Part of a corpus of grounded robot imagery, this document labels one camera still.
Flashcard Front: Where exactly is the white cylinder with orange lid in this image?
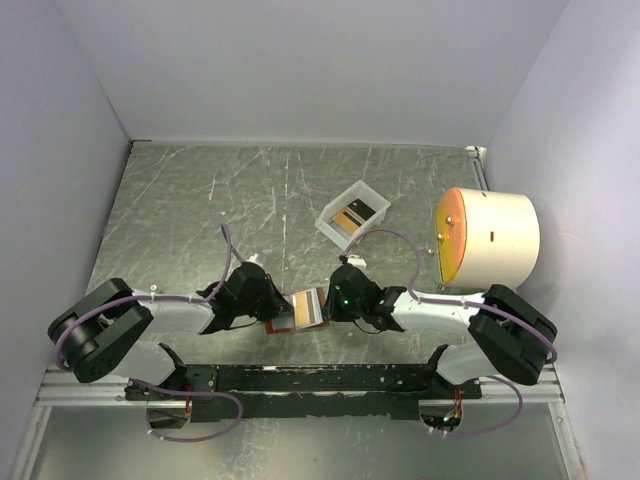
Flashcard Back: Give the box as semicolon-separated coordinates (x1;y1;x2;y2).
435;187;540;290

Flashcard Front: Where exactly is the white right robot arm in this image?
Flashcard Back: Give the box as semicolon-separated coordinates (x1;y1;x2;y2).
324;264;558;398

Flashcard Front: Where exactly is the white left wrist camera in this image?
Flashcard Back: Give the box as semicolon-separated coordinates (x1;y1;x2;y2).
247;253;264;267

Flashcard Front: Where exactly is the brown leather card holder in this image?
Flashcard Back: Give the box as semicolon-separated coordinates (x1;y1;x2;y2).
265;287;329;335

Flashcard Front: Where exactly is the gold striped card in bin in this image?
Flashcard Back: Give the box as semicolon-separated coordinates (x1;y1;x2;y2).
333;209;362;235

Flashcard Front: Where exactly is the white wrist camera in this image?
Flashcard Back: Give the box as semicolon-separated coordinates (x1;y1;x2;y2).
346;255;367;269
247;253;264;267

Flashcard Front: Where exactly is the aluminium extrusion rail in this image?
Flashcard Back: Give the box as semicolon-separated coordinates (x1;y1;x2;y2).
34;362;151;405

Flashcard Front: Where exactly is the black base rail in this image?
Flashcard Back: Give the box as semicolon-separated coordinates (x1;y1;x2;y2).
123;362;484;424

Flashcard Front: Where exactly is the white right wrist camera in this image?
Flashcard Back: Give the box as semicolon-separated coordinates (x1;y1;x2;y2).
346;255;367;269

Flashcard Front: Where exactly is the gold card with stripe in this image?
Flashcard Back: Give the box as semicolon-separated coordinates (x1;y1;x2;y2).
291;289;323;329

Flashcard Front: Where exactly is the white plastic card bin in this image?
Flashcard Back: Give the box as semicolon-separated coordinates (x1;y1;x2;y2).
315;180;391;250

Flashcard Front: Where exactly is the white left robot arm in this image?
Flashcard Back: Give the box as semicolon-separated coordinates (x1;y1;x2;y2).
47;261;293;399

